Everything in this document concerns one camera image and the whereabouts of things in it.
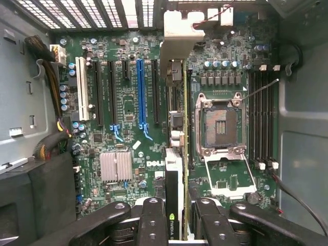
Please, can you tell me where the black RAM slot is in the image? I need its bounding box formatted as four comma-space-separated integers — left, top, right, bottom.
261, 69, 269, 167
248, 69, 256, 166
255, 65, 266, 170

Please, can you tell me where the silver chipset heat sink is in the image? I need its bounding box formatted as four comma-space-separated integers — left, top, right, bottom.
99, 151, 134, 183

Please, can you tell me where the white expansion slot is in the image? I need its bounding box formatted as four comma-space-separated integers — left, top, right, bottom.
75, 56, 91, 122

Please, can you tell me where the blue expansion slot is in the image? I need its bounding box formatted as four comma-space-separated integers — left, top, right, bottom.
136, 59, 154, 141

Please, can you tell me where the short black expansion slot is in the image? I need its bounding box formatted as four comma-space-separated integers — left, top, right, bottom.
121, 60, 130, 80

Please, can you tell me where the white power connector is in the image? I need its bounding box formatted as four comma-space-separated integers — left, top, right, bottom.
50, 44, 68, 66

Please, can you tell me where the braided power wire bundle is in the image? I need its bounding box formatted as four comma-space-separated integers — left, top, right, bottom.
25, 35, 74, 161

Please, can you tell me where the thin metal locking lever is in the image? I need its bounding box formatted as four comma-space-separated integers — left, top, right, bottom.
242, 78, 280, 101

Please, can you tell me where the red and black twisted wire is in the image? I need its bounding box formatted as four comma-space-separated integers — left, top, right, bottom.
193, 4, 235, 29

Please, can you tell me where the open black PC case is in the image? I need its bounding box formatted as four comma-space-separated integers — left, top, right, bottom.
0, 0, 328, 246

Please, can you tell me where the green motherboard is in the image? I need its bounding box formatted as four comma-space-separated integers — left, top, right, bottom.
55, 30, 280, 224

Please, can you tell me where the metal socket cover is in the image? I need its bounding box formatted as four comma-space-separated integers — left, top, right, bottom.
203, 153, 258, 200

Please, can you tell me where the CPU socket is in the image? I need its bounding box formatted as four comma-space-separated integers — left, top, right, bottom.
196, 92, 249, 157

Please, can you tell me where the black fan shroud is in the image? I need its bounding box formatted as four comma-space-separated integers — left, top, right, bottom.
0, 151, 78, 246

